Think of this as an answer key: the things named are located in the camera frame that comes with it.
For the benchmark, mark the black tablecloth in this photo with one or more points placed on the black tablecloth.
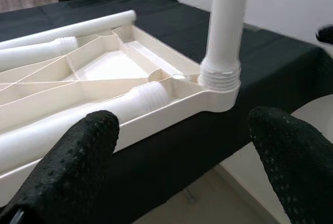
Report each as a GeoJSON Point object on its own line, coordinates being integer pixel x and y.
{"type": "Point", "coordinates": [169, 13]}

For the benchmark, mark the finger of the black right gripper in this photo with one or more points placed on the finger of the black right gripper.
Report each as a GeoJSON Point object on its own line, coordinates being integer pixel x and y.
{"type": "Point", "coordinates": [326, 34]}

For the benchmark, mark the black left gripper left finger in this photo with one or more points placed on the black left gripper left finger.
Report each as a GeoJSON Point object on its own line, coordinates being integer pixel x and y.
{"type": "Point", "coordinates": [67, 172]}

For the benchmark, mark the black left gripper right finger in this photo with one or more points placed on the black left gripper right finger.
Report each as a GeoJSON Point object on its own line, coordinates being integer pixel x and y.
{"type": "Point", "coordinates": [299, 169]}

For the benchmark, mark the white plastic children table top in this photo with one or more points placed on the white plastic children table top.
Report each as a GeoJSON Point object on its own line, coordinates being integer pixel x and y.
{"type": "Point", "coordinates": [104, 73]}

